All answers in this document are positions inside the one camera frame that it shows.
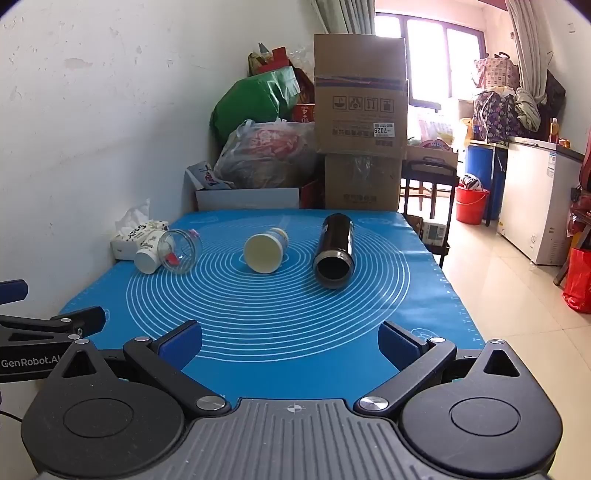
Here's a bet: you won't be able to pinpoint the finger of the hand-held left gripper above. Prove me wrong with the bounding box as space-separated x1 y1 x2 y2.
0 279 28 305
0 305 107 345

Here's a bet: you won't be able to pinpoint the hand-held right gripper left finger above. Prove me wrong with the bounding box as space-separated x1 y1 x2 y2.
46 320 232 418

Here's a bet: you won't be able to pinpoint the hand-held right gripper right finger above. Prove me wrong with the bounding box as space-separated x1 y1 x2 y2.
355 320 534 416

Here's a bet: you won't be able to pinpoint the white paper cup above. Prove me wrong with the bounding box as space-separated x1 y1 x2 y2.
134 230 169 275

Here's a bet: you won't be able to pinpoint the black thermos cup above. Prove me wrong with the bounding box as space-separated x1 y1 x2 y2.
312 213 355 291

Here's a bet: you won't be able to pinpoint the cream plastic cup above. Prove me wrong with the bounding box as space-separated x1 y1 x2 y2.
243 227 290 274

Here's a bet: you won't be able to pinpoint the white tissue pack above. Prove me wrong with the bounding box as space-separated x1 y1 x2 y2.
110 198 171 263

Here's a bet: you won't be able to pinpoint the clear glass jar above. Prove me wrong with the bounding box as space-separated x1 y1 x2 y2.
158 228 203 275

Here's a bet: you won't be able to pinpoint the blue silicone mat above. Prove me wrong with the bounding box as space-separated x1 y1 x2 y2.
59 210 485 402

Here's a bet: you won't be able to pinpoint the white blood pressure monitor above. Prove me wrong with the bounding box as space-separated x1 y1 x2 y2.
422 222 448 245

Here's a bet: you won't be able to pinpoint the red bucket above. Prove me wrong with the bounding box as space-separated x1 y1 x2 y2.
455 185 490 225

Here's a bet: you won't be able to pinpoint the small cardboard box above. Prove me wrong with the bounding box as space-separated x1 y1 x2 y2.
324 154 402 212

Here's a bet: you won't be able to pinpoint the printed snack package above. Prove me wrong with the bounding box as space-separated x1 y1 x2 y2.
185 161 236 191

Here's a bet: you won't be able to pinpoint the dark wooden table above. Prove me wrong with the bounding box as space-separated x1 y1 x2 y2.
401 147 460 269

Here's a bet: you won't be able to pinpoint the red shopping bag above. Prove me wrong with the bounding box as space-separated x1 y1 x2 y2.
562 247 591 315

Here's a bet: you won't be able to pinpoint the white chest freezer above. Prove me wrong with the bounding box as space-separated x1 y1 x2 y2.
498 138 585 266

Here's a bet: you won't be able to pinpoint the blue barrel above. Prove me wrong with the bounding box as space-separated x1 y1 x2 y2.
464 142 502 221

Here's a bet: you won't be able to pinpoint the translucent plastic bag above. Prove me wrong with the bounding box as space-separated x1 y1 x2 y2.
213 119 319 190

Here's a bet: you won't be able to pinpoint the purple patterned bag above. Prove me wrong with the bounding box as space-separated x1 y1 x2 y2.
473 90 518 144

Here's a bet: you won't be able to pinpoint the green plastic bag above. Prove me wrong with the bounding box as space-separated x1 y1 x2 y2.
211 66 301 139

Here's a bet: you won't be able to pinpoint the large cardboard box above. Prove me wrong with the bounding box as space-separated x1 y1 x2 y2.
313 33 409 155

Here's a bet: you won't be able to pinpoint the window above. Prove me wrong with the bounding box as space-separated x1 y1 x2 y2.
376 13 514 112

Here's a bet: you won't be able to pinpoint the pink checkered bag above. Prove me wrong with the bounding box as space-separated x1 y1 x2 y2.
475 52 522 90

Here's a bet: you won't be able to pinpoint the dark hanging bag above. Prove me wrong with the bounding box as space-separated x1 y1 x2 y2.
545 69 566 123

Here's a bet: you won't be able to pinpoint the red and yellow gift bags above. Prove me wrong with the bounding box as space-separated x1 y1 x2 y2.
248 43 315 77

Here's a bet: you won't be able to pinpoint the grey curtain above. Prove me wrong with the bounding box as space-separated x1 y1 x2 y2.
310 0 377 35
505 0 550 131

